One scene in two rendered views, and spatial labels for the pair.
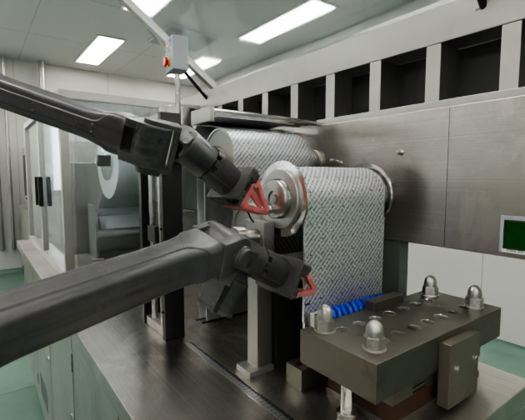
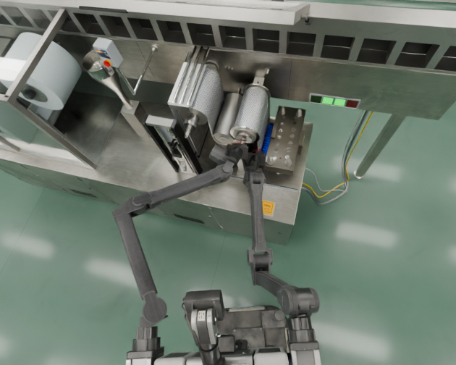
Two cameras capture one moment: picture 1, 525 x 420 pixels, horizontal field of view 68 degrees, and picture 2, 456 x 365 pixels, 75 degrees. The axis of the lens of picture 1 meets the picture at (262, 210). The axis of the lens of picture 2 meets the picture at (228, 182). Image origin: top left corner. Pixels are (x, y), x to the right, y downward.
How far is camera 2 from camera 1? 1.27 m
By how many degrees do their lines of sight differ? 63
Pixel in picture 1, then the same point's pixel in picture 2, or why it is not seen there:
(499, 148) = (311, 75)
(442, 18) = not seen: hidden behind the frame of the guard
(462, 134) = (297, 68)
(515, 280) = not seen: outside the picture
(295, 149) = (216, 83)
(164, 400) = (232, 200)
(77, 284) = (261, 224)
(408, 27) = not seen: hidden behind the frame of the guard
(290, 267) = (260, 157)
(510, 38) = (319, 40)
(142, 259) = (259, 207)
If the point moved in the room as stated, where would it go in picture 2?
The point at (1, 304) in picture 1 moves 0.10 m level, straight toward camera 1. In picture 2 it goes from (261, 239) to (284, 245)
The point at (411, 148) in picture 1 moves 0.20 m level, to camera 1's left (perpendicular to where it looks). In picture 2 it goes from (272, 69) to (241, 92)
